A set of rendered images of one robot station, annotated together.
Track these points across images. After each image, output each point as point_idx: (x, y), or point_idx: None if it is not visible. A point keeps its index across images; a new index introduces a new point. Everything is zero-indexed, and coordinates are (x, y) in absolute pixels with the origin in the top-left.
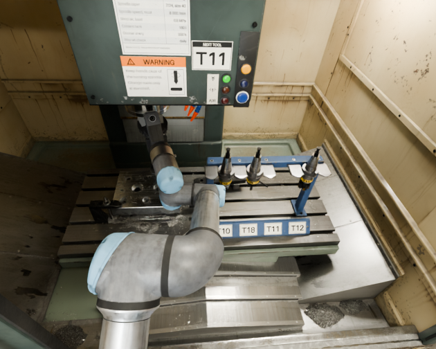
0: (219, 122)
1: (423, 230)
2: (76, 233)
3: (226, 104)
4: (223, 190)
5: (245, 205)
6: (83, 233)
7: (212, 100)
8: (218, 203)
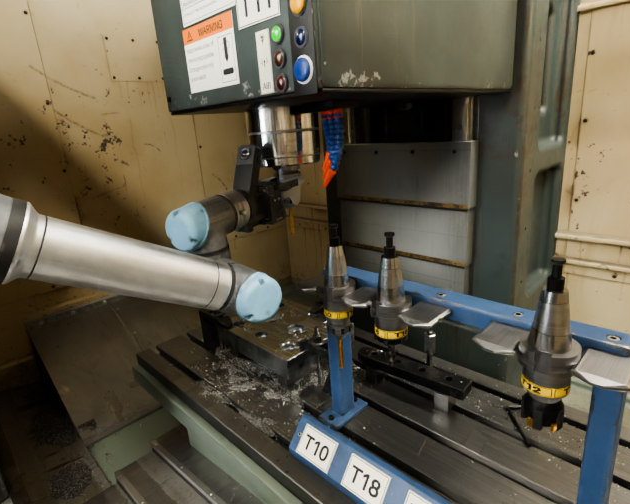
0: (501, 288)
1: None
2: (175, 345)
3: (290, 95)
4: (256, 280)
5: (428, 446)
6: (180, 348)
7: (267, 85)
8: (199, 274)
